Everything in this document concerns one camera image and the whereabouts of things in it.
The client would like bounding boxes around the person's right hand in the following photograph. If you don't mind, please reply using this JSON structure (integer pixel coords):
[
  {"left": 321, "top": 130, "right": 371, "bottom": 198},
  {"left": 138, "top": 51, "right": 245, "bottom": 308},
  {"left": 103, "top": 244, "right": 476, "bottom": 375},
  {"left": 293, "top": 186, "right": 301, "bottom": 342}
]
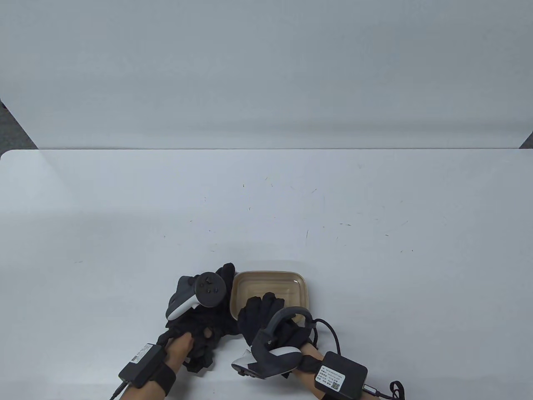
[{"left": 237, "top": 292, "right": 319, "bottom": 378}]

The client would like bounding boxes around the person's left hand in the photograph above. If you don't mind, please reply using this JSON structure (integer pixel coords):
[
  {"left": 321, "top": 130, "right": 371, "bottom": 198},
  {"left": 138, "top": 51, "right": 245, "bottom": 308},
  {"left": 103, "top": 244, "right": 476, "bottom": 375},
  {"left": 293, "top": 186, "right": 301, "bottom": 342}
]
[{"left": 157, "top": 262, "right": 240, "bottom": 374}]

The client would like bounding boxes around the brown takeout box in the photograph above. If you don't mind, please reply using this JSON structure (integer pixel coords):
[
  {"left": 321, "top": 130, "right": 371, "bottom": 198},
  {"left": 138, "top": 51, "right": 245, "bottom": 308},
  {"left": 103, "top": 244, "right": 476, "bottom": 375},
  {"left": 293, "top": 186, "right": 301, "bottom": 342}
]
[{"left": 230, "top": 271, "right": 310, "bottom": 322}]

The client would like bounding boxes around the person's right forearm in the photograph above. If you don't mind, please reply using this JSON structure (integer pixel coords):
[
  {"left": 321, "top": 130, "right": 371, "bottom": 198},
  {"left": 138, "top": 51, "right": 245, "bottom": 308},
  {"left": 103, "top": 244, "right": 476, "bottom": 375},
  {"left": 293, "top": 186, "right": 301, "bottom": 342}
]
[{"left": 291, "top": 348, "right": 334, "bottom": 400}]

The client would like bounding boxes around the person's left forearm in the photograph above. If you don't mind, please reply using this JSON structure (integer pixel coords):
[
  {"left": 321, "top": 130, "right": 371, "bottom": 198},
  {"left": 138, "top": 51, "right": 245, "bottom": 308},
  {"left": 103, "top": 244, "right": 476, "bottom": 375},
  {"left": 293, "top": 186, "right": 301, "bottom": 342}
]
[{"left": 120, "top": 332, "right": 194, "bottom": 400}]

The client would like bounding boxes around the black wrist box with label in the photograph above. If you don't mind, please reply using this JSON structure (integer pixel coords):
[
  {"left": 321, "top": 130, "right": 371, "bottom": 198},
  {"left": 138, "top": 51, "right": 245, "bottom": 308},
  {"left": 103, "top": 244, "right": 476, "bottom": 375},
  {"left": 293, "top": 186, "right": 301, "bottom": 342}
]
[
  {"left": 118, "top": 342, "right": 168, "bottom": 389},
  {"left": 314, "top": 351, "right": 369, "bottom": 400}
]

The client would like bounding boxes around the grey controller with black ring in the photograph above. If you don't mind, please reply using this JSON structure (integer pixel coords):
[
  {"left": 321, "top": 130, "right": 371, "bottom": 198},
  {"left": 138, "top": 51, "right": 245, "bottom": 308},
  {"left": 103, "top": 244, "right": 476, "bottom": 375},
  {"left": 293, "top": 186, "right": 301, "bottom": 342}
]
[
  {"left": 165, "top": 272, "right": 228, "bottom": 322},
  {"left": 231, "top": 307, "right": 314, "bottom": 380}
]

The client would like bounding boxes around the black wrist strap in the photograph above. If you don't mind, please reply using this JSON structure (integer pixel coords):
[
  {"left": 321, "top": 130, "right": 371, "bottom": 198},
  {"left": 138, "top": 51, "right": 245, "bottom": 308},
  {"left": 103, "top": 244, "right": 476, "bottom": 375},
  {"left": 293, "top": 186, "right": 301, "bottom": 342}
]
[
  {"left": 155, "top": 362, "right": 177, "bottom": 397},
  {"left": 296, "top": 354, "right": 325, "bottom": 375}
]

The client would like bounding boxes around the black cable with plug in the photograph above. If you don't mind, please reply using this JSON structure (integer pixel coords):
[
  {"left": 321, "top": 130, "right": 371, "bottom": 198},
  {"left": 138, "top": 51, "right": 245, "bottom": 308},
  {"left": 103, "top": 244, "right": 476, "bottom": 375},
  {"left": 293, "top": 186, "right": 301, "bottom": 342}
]
[{"left": 361, "top": 380, "right": 406, "bottom": 400}]

